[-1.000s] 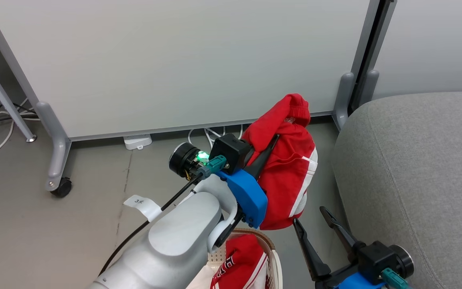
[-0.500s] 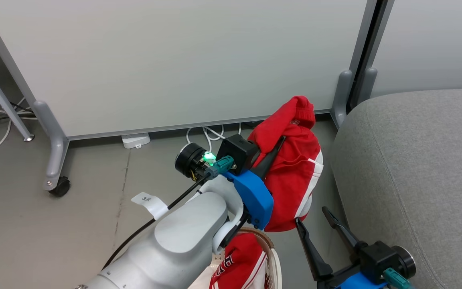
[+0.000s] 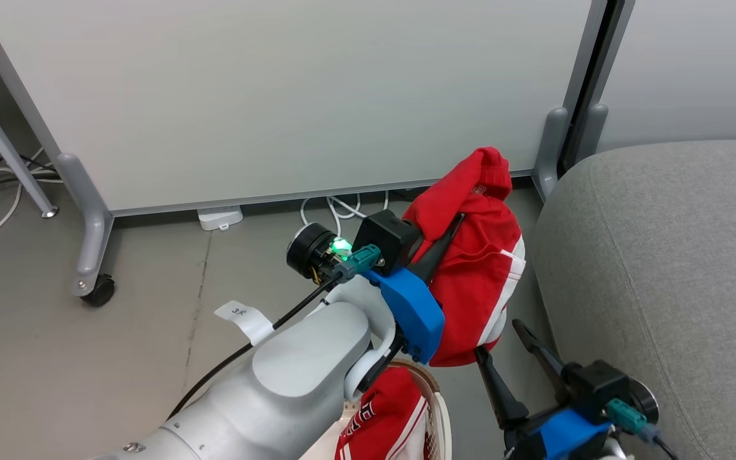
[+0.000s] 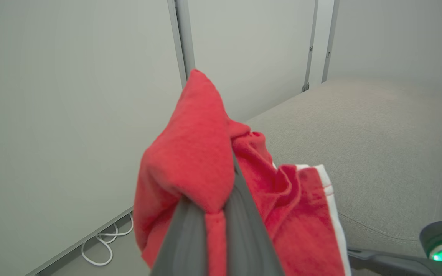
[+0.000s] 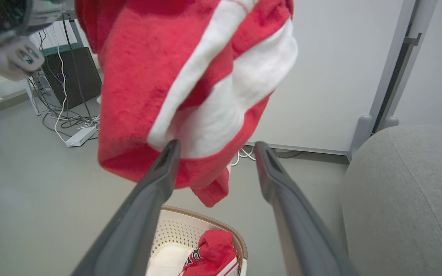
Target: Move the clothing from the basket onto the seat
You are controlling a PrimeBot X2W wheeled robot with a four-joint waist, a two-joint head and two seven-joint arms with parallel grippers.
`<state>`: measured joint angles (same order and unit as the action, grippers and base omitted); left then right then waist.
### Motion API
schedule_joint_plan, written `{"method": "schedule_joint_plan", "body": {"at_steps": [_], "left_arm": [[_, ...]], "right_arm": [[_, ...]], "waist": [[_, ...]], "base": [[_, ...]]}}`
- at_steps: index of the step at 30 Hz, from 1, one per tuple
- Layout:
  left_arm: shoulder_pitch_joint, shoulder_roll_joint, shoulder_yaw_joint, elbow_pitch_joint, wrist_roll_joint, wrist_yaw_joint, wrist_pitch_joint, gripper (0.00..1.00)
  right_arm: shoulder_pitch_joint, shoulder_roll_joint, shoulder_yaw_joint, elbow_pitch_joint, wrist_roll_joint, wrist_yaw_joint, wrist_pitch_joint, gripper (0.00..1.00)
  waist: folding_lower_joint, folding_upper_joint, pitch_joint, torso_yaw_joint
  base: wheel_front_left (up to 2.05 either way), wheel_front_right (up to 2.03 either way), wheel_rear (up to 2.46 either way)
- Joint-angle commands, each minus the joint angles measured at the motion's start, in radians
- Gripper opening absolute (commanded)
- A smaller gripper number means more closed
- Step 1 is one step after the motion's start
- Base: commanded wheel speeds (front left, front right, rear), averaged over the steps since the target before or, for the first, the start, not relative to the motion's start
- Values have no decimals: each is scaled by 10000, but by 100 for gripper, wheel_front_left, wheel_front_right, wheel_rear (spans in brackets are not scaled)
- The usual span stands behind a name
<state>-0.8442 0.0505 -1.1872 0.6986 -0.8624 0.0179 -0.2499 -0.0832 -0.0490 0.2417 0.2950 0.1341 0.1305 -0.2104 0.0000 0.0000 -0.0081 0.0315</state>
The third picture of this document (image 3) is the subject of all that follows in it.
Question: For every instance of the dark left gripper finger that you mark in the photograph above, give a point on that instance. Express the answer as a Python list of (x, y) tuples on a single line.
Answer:
[(437, 251)]

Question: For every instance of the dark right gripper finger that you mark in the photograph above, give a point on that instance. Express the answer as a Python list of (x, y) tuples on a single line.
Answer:
[(499, 386), (542, 352)]

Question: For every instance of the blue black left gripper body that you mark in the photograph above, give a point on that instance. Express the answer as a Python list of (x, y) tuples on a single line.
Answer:
[(416, 316)]

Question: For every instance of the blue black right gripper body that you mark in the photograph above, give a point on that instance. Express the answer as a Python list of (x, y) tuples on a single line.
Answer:
[(566, 434)]

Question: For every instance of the plain red garment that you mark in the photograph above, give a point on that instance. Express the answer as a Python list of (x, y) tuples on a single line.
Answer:
[(476, 255)]

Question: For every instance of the red white lettered jersey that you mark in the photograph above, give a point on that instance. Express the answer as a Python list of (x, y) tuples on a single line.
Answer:
[(386, 415)]

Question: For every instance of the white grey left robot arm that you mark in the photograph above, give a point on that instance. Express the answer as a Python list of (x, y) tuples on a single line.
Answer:
[(310, 374)]

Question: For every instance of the cream perforated laundry basket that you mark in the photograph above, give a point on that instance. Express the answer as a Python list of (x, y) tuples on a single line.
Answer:
[(439, 421)]

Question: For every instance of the grey fabric sofa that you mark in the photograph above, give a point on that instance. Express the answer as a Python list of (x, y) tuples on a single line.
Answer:
[(674, 287)]

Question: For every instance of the white paper label tag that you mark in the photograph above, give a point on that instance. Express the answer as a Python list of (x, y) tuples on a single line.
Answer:
[(246, 319)]

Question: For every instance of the white power adapter box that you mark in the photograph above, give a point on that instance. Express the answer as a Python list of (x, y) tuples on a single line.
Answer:
[(220, 218)]

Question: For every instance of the large white partition board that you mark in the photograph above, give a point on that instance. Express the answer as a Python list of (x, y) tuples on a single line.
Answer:
[(278, 89)]

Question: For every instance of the narrow white partition board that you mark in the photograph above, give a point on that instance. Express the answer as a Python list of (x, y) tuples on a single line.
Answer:
[(694, 70)]

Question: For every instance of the grey partition foot with caster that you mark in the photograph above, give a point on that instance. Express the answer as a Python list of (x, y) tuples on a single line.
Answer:
[(90, 223)]

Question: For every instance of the grey metal table leg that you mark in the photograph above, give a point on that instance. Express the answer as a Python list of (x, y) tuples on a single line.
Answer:
[(4, 144)]

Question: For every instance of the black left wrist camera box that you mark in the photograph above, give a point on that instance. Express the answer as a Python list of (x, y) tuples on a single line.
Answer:
[(388, 237)]

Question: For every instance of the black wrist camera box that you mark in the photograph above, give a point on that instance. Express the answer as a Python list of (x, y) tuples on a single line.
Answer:
[(598, 386), (388, 237)]

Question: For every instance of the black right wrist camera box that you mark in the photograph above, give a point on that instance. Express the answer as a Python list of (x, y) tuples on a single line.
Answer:
[(598, 386)]

